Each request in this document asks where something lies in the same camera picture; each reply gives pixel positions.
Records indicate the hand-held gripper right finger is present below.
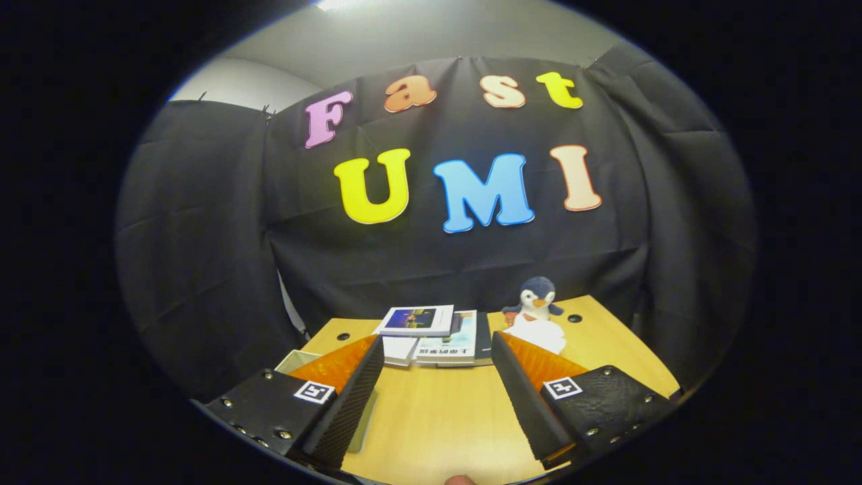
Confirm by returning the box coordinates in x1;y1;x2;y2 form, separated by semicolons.
490;330;677;471

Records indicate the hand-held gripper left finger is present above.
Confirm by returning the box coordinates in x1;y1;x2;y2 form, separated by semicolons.
205;334;386;471

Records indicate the green fabric storage box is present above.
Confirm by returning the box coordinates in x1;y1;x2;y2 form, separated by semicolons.
275;349;379;453

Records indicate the white round plush toy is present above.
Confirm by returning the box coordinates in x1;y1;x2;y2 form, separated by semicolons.
505;315;567;356

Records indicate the plain white book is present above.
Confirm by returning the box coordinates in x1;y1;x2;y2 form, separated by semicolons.
380;335;420;367

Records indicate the dark cover book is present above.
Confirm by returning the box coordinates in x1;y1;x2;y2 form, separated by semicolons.
436;311;494;368

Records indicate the book with pale blue cover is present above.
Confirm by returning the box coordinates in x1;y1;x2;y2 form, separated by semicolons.
412;310;477;368

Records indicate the penguin plush toy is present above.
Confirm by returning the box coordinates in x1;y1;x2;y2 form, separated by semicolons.
502;276;565;327

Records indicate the white book with blue picture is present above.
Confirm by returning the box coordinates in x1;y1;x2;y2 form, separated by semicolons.
372;304;455;337

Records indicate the black backdrop cloth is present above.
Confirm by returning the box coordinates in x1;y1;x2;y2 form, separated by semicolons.
114;44;758;401

